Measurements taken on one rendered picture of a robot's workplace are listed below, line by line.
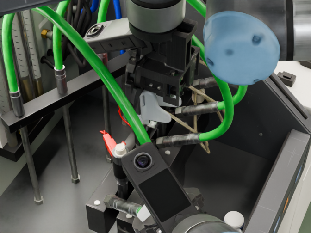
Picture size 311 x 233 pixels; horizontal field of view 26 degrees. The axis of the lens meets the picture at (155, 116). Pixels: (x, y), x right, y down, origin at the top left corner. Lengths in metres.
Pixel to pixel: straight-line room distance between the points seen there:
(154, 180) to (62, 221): 0.62
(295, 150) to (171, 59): 0.52
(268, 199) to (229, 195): 0.16
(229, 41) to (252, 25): 0.03
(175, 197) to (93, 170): 0.69
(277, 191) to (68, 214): 0.42
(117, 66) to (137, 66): 0.35
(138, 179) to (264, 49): 0.22
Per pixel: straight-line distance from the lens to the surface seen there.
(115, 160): 1.12
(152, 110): 0.97
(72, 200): 1.40
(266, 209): 1.25
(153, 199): 0.77
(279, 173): 1.30
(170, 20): 0.84
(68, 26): 0.86
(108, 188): 1.23
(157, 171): 0.78
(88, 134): 1.51
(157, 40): 0.86
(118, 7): 1.30
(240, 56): 0.67
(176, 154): 1.27
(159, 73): 0.89
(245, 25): 0.66
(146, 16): 0.83
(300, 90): 1.42
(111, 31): 0.94
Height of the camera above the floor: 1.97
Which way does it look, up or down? 48 degrees down
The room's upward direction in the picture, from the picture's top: straight up
